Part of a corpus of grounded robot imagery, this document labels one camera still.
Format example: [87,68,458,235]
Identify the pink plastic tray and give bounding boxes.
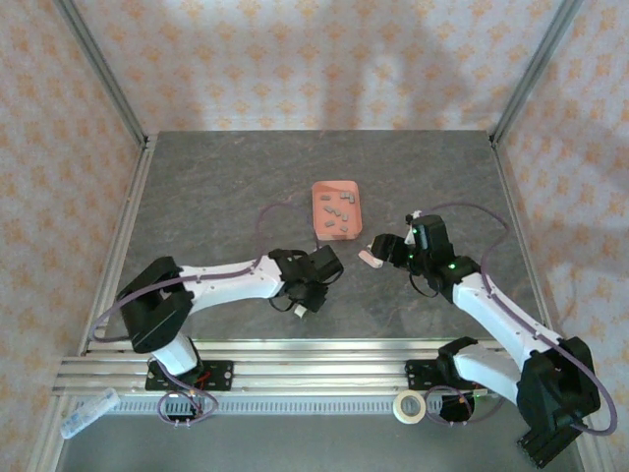
[311,179,366,242]

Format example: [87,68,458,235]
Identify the white masking tape roll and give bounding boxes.
[392,390,428,425]

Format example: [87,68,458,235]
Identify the clear plastic packet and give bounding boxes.
[58,386,121,441]

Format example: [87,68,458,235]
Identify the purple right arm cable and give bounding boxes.
[423,201,619,437]

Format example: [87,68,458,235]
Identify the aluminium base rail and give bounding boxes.
[52,337,591,397]

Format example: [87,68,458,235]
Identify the aluminium side rail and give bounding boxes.
[490,135,566,355]
[78,135,158,355]

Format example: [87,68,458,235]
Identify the grey slotted cable duct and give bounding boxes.
[105,395,476,415]

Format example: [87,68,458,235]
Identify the aluminium frame post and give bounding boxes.
[52,0,151,148]
[488,0,586,148]

